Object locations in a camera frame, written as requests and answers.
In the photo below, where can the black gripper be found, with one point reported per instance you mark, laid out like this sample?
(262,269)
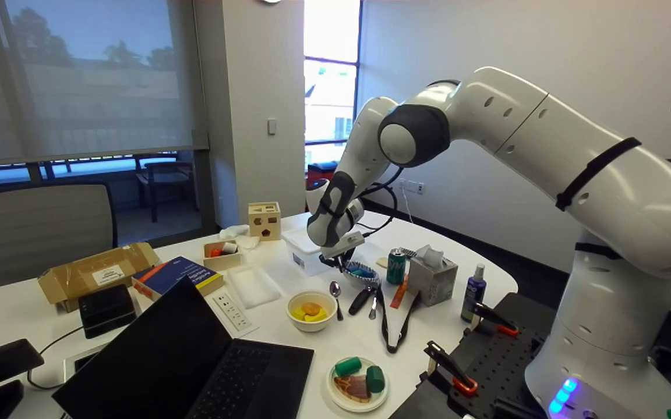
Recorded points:
(343,244)

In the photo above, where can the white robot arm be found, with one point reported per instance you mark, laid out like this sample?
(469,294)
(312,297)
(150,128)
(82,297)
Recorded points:
(623,194)

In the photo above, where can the silver spoon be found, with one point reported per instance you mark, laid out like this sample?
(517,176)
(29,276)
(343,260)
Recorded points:
(335,297)

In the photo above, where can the white rectangular container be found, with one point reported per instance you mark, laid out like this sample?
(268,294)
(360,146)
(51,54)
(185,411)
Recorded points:
(302,253)

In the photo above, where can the green can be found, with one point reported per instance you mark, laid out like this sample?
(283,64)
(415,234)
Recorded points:
(394,269)

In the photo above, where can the orange marker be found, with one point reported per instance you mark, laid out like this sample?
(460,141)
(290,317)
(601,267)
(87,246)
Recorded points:
(399,294)

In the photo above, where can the grey tissue box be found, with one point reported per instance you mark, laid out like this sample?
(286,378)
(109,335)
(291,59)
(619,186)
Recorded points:
(432,277)

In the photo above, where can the wooden shape sorter box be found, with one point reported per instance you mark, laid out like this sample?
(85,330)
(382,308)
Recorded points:
(264,219)

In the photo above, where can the green toy vegetable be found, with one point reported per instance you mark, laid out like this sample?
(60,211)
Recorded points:
(348,367)
(374,378)

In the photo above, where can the white power strip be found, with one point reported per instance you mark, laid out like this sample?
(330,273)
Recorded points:
(231,308)

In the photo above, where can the small wooden tray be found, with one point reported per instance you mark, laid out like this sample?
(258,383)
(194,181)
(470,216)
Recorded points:
(222,253)

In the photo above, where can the blue spray bottle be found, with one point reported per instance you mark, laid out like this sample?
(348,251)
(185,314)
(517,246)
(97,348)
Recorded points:
(474,294)

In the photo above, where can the white plate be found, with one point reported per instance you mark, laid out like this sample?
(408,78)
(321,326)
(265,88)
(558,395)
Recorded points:
(356,393)

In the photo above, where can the blue and yellow book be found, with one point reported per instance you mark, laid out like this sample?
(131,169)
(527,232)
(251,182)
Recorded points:
(175,276)

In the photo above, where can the black perforated base board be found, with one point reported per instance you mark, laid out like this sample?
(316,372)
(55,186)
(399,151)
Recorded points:
(489,364)

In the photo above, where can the dark outdoor bench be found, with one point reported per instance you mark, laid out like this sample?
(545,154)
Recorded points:
(165,176)

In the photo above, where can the black laptop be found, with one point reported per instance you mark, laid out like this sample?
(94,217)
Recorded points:
(164,364)

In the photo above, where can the black small box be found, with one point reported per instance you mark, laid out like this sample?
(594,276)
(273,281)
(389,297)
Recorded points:
(106,308)

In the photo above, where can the brown cardboard box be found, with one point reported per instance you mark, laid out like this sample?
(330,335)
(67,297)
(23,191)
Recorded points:
(97,270)

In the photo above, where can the grey office chair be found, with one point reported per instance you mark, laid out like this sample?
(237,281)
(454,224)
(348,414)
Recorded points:
(32,229)

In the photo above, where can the grey roller blind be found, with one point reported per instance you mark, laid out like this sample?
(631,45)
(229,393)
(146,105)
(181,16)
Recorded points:
(80,73)

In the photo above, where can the white wall outlet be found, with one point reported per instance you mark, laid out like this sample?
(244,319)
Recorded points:
(415,187)

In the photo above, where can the white light switch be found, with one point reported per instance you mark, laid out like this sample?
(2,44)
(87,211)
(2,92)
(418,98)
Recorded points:
(270,127)

